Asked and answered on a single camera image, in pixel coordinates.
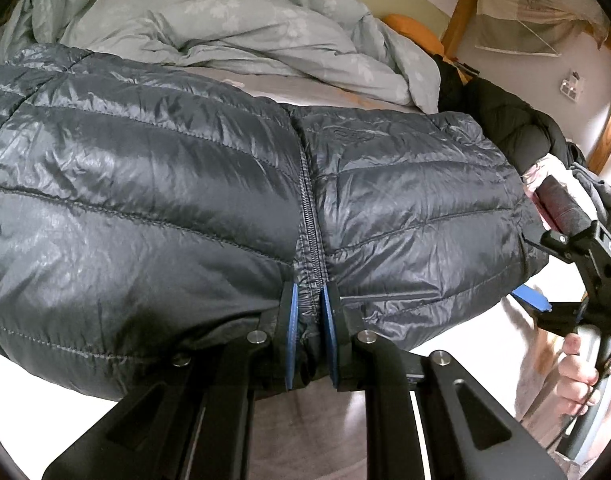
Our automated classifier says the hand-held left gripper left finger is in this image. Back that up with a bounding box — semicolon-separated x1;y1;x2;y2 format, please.
40;280;306;480

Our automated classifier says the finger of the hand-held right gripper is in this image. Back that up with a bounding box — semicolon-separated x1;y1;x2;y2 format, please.
523;230;589;266
515;285;586;336

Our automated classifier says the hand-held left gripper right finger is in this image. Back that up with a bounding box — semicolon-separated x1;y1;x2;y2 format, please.
319;280;569;480

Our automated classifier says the dark grey puffer jacket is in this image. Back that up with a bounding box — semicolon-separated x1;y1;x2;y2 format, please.
0;42;551;403

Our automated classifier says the person's right hand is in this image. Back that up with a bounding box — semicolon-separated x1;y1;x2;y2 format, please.
557;332;611;417

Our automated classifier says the grey cloth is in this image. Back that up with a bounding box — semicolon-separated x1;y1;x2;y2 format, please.
568;160;611;226

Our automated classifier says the pink white cloth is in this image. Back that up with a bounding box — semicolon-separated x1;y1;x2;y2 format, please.
523;152;553;201

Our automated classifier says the dark padded coat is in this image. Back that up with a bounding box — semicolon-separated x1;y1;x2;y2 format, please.
433;55;583;176

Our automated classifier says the thin white rod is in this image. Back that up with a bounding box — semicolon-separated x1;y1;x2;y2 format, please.
474;20;561;57

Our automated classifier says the beige sheer curtain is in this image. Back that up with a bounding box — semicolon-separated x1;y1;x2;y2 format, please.
455;0;611;56

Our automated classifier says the orange pillow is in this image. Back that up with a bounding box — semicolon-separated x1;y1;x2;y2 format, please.
383;14;473;86

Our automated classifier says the light blue floral duvet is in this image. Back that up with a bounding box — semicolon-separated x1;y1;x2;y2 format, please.
0;0;443;113

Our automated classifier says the white wall socket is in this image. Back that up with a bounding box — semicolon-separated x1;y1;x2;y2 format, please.
559;71;585;98

